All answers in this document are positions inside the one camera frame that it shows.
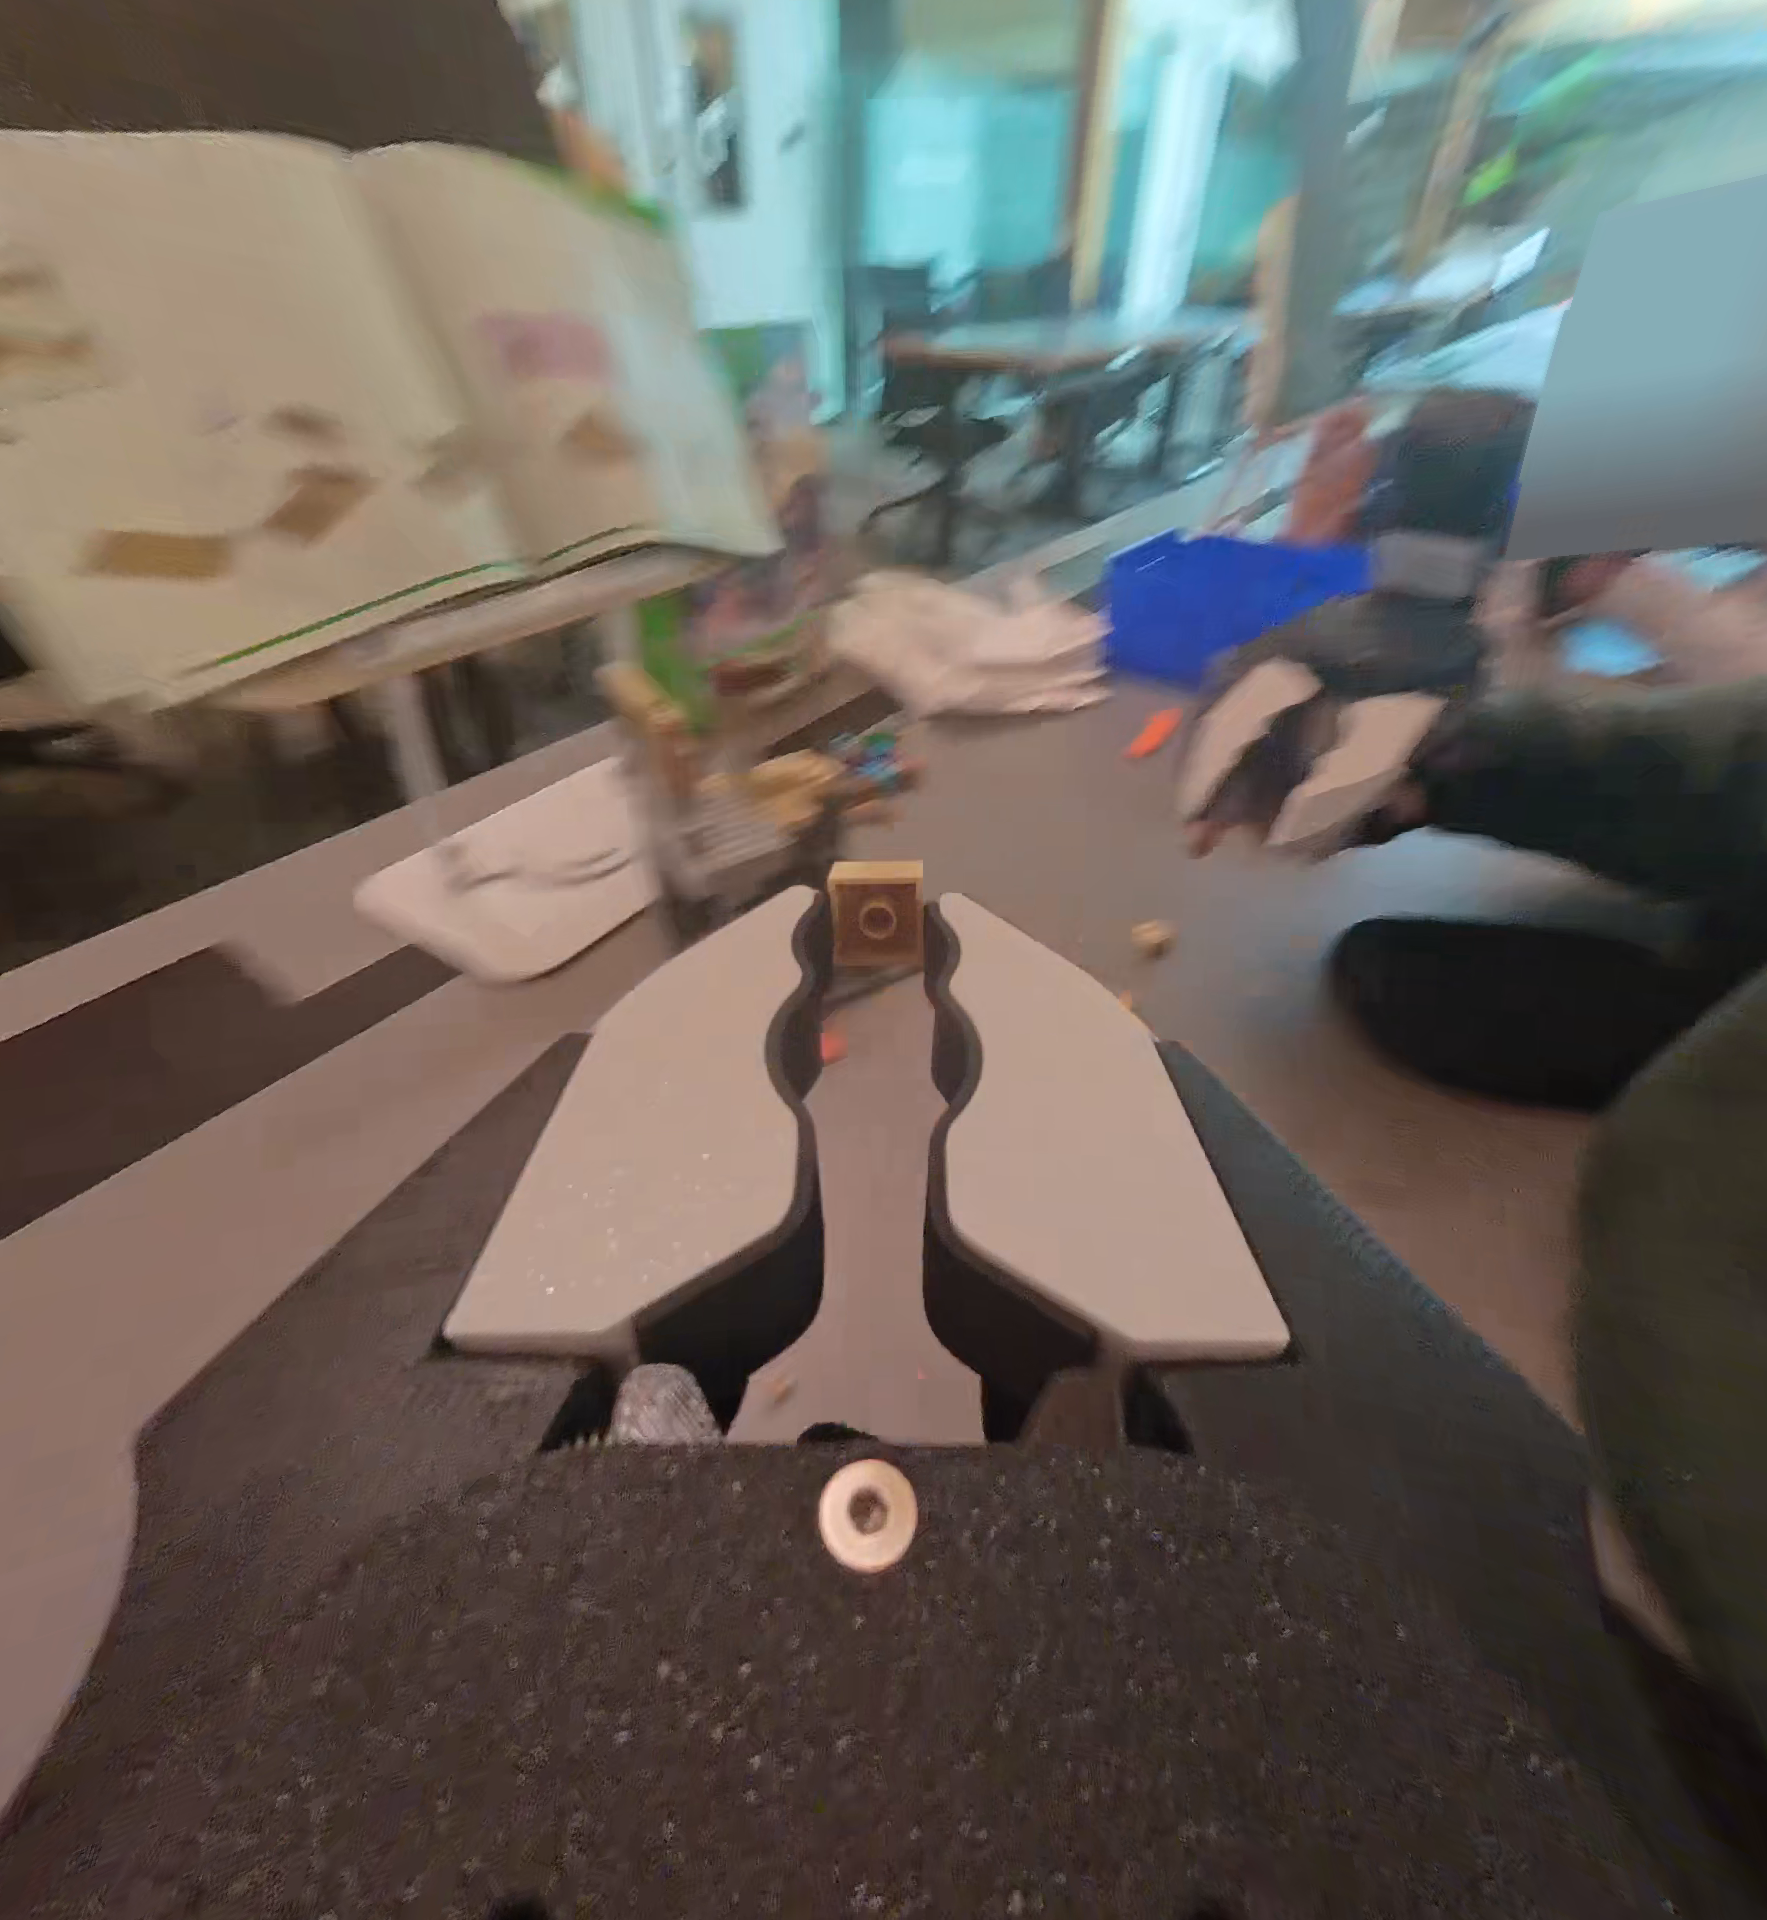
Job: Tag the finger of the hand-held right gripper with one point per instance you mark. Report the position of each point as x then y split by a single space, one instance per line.
1357 757
1236 726

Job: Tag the brick instruction booklet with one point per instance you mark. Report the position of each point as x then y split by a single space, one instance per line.
298 374

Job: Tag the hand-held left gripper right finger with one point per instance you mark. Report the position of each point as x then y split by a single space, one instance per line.
1108 1199

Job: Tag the grey desk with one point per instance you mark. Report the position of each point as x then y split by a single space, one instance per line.
1064 901

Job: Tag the orange brick separator tool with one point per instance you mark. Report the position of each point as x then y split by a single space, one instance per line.
1153 736

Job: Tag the green toy set box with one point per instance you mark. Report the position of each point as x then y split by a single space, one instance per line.
673 646

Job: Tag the wooden office table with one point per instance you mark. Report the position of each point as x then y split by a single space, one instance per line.
1064 353

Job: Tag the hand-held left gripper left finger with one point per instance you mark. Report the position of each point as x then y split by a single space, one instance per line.
628 1199

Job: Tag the tan round stud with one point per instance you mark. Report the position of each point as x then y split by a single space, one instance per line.
1153 937

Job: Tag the toy brick building model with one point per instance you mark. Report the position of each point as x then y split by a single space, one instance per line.
734 811

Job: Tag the tan square brick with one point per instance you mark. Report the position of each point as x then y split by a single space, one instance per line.
875 915

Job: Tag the blue plastic bin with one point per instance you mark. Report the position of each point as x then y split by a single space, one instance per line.
1228 601

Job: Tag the crumpled white paper bags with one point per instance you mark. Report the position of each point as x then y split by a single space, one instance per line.
974 646

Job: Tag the person's torso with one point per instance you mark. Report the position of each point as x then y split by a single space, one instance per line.
1723 1351

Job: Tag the white book stand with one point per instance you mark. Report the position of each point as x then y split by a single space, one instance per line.
524 885

